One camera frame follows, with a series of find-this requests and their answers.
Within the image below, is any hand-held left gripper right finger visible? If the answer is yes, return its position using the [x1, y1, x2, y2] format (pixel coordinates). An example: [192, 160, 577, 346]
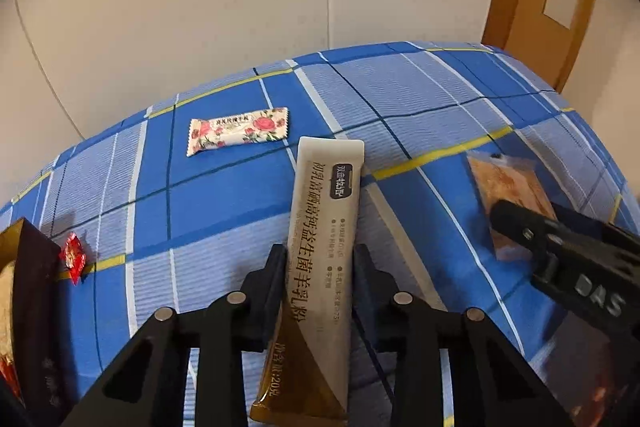
[352, 244, 574, 427]

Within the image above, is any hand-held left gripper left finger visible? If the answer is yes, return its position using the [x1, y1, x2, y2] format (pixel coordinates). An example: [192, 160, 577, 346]
[62, 244, 287, 427]

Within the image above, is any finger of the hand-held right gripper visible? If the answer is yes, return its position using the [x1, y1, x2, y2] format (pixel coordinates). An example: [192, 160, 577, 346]
[489, 199, 557, 269]
[552, 205, 640, 242]

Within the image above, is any clear brown cracker packet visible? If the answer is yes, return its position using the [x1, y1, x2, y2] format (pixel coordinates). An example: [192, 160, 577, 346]
[467, 152, 559, 261]

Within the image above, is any cream powder stick packet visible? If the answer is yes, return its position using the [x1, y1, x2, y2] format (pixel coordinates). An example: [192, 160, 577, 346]
[249, 136, 365, 426]

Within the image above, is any gold gift box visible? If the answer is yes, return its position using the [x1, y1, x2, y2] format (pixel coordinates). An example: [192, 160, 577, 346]
[0, 217, 64, 427]

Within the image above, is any white floral snack packet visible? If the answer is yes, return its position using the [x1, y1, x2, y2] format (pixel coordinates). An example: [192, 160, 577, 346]
[186, 107, 291, 158]

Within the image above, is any blue plaid bed sheet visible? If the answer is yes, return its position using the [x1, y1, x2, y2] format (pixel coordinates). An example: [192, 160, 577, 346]
[0, 41, 640, 427]

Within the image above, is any red wrapped candy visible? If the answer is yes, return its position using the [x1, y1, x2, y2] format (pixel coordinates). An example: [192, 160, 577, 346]
[58, 232, 90, 286]

